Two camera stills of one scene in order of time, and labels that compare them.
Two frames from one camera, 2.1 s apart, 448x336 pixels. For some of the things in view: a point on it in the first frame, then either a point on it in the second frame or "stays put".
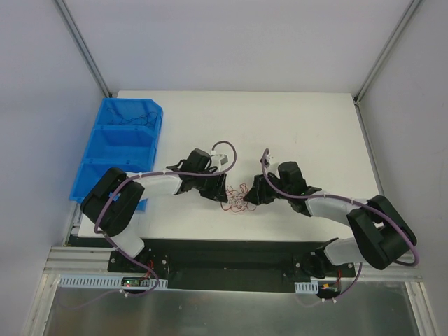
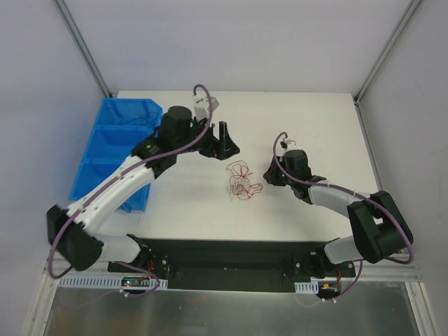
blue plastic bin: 127,136 stays put
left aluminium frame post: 71,25 stays put
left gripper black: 213,183 to 213,141
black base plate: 227,264 stays put
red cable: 234,200 to 239,182
